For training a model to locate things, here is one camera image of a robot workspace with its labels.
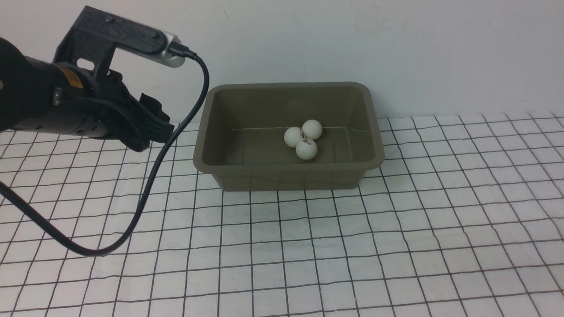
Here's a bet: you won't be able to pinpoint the olive green plastic bin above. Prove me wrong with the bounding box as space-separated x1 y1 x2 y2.
193 82 385 192

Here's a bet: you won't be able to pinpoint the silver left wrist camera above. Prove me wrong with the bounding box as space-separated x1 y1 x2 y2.
53 6 185 78

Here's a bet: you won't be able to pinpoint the black left camera cable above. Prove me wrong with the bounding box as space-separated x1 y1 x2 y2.
0 44 210 257

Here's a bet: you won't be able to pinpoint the white ping-pong ball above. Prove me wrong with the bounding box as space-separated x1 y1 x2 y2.
295 138 318 161
284 127 306 148
301 120 323 140

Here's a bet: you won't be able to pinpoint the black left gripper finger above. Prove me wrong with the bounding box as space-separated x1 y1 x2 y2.
133 117 174 146
137 93 171 126

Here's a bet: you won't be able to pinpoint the white black grid tablecloth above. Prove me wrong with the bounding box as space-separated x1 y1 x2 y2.
0 114 564 317

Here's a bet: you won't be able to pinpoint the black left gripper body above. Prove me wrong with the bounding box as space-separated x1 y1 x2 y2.
0 39 146 152

